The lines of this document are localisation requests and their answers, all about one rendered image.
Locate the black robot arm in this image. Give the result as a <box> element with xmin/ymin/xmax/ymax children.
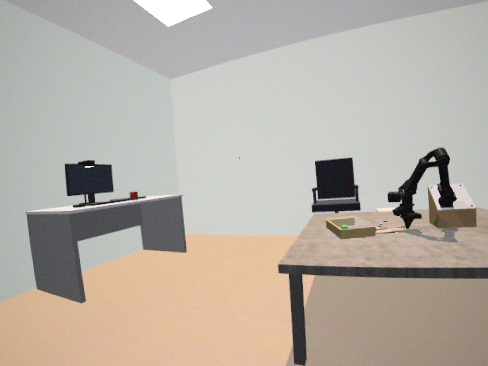
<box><xmin>388</xmin><ymin>147</ymin><xmax>457</xmax><ymax>216</ymax></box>

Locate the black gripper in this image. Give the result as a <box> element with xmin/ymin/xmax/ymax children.
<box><xmin>400</xmin><ymin>202</ymin><xmax>422</xmax><ymax>229</ymax></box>

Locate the tan u-shaped low wall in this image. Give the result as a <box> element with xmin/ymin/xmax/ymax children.
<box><xmin>325</xmin><ymin>216</ymin><xmax>376</xmax><ymax>239</ymax></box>

